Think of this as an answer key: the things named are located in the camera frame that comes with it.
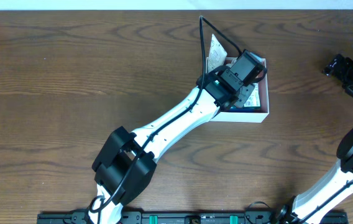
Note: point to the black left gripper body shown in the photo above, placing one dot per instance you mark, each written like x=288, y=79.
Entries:
x=247, y=94

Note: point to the green white soap box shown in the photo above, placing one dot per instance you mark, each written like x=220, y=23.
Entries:
x=253, y=102

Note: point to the white Pantene lotion tube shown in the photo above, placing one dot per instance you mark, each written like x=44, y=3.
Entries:
x=217, y=54

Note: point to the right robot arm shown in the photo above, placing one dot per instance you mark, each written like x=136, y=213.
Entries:
x=337, y=184

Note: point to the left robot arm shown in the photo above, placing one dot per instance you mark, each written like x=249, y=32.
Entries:
x=126, y=163

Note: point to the cream box with pink interior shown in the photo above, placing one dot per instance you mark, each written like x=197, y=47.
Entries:
x=248, y=117

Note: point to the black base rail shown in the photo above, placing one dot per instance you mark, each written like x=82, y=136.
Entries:
x=137, y=217

